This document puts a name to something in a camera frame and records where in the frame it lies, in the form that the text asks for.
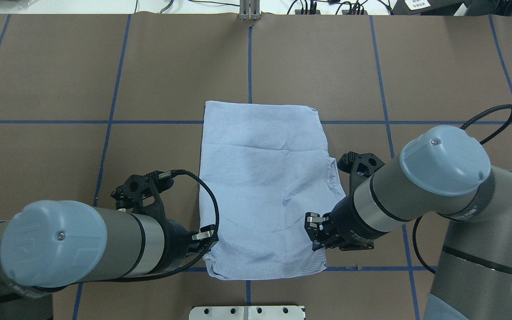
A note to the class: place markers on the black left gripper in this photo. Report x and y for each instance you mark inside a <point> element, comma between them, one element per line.
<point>174,244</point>

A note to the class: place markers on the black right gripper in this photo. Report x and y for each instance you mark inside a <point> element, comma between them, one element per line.
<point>347,221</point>

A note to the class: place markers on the light blue striped shirt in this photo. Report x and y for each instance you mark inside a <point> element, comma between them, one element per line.
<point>267,165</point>

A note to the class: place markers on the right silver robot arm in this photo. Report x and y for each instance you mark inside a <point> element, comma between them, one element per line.
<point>447,172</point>

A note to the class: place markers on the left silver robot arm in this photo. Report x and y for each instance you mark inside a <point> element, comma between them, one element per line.
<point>51,245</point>

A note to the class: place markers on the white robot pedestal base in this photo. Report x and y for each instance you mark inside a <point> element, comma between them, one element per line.
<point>258,312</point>

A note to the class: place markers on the aluminium frame post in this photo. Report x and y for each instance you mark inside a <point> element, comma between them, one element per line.
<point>249,10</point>

